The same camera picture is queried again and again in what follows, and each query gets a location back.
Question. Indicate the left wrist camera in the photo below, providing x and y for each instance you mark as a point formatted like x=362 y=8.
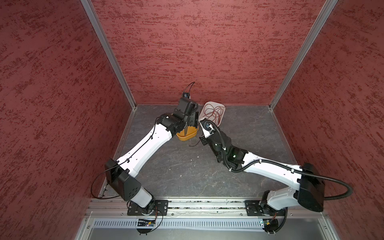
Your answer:
x=187 y=105

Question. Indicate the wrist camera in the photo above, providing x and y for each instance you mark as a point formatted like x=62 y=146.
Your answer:
x=207 y=127
x=187 y=105

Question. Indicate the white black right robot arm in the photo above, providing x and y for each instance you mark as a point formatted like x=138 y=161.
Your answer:
x=303 y=187

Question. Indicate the yellow plastic tray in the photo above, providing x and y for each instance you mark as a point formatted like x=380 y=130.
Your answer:
x=188 y=133

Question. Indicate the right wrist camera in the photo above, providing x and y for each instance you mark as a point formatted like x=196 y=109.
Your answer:
x=207 y=127

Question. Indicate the aluminium corner post left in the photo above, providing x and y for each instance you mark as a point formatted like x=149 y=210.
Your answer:
x=97 y=26

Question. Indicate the white plastic tray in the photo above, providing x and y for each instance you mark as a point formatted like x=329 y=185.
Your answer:
x=213 y=111

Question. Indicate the aluminium corner post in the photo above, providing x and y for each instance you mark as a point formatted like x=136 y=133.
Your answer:
x=317 y=26
x=97 y=26

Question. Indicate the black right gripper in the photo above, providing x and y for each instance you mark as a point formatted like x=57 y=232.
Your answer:
x=204 y=140

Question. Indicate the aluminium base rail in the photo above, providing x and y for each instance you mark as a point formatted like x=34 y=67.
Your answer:
x=199 y=207

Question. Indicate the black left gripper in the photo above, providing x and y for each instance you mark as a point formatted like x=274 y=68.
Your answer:
x=192 y=119

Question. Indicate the right small circuit board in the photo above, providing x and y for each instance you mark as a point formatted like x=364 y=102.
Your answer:
x=270 y=226

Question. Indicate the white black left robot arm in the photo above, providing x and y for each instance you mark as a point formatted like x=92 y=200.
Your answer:
x=113 y=170

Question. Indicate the aluminium corner post right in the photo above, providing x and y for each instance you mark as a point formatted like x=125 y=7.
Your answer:
x=317 y=26

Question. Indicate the small circuit board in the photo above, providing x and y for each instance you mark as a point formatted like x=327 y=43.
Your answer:
x=145 y=226
x=270 y=226

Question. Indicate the left small circuit board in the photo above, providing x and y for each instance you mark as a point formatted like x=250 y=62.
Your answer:
x=145 y=226

